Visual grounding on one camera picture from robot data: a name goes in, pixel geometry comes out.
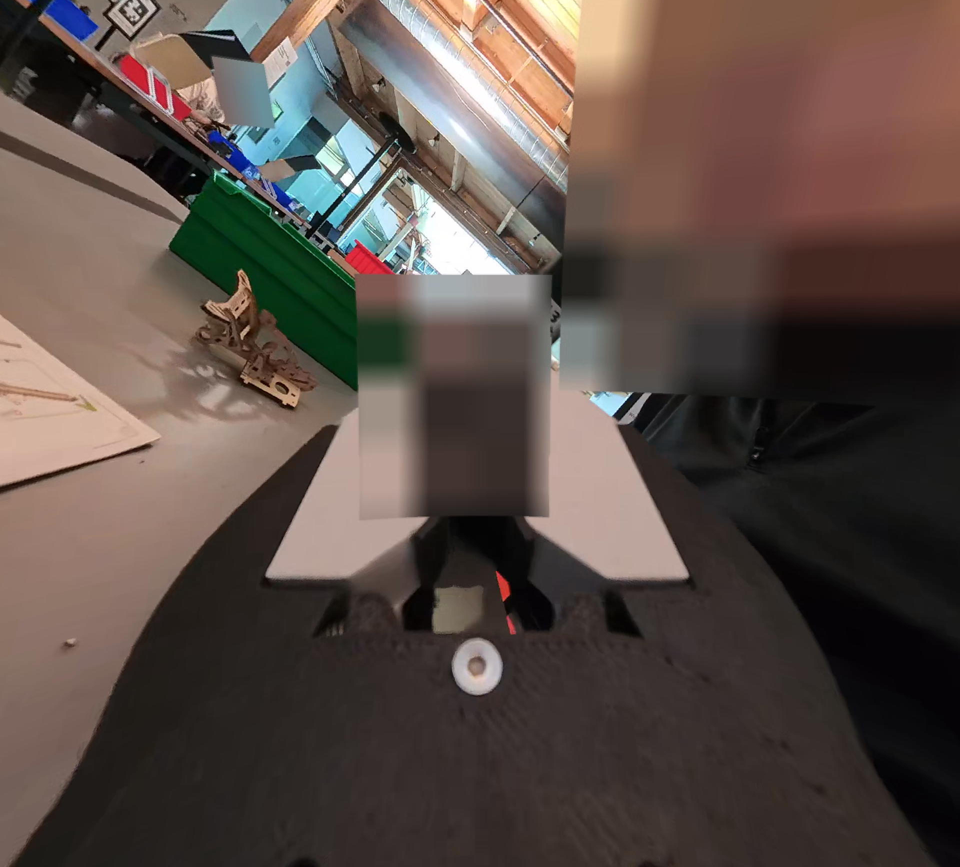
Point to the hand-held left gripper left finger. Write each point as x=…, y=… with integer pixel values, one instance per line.
x=322, y=522

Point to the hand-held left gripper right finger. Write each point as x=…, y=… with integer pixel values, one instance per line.
x=607, y=507

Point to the wooden model assembly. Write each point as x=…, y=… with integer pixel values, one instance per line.
x=270, y=383

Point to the green plastic bin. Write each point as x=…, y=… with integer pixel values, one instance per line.
x=262, y=259

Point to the white instruction booklet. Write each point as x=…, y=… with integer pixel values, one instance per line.
x=60, y=432

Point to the red storage bin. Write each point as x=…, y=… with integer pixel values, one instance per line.
x=154, y=87

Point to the black white marker sign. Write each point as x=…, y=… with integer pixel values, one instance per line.
x=133, y=10

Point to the large dark ceiling duct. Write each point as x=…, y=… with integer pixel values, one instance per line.
x=450, y=109

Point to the silver ventilation duct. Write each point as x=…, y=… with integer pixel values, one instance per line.
x=420, y=4

